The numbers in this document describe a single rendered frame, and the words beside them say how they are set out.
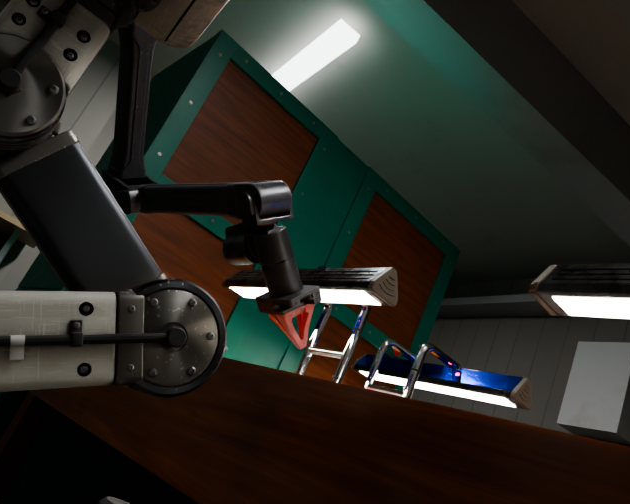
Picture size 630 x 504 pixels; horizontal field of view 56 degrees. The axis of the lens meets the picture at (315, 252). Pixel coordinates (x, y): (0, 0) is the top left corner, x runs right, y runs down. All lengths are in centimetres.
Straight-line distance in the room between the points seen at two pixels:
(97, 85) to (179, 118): 232
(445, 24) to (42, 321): 198
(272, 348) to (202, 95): 85
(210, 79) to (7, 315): 144
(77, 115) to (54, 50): 339
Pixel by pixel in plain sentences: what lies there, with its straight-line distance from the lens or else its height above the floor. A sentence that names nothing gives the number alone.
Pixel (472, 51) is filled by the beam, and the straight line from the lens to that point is 243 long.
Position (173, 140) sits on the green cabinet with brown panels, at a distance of 186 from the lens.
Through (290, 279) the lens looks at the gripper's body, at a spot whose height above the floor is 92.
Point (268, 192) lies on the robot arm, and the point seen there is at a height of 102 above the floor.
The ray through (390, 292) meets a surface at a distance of 124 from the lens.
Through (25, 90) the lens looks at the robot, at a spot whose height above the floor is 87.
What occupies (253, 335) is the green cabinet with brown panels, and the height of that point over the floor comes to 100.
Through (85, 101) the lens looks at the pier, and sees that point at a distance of 412.
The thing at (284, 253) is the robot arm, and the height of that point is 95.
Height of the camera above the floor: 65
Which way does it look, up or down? 20 degrees up
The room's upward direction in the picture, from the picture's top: 25 degrees clockwise
